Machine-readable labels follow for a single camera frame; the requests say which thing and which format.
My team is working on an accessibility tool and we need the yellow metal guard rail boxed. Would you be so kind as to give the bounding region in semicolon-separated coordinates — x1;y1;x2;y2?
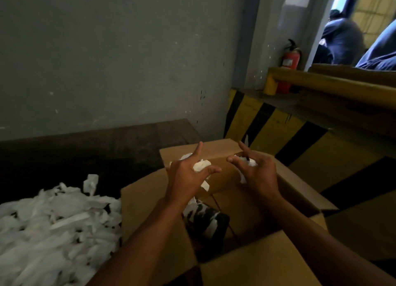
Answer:
263;64;396;110

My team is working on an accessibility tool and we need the brown cardboard box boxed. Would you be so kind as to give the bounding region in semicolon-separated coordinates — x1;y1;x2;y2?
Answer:
121;138;339;286

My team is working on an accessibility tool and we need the red fire extinguisher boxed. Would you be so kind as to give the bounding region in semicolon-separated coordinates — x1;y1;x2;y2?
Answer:
276;39;302;94

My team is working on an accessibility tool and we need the black and white patterned bundle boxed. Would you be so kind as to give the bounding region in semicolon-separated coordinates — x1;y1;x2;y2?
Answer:
183;197;231;253

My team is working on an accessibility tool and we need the yellow and black striped curb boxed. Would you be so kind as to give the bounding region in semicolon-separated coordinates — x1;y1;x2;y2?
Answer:
223;89;396;262

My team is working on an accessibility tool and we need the person's left hand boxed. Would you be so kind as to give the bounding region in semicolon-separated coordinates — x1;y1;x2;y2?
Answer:
165;141;222;204

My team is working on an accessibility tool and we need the person's right hand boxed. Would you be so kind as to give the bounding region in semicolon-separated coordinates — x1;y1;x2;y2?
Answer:
226;140;281;201

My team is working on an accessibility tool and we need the person's left forearm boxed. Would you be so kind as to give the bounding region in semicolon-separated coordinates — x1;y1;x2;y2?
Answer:
86;197;186;286

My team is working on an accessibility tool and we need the person's right forearm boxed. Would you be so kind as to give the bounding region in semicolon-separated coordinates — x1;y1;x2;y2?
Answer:
263;194;396;286

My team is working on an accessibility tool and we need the white paper scrap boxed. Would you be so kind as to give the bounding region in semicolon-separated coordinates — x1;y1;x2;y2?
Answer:
233;154;258;184
181;153;213;192

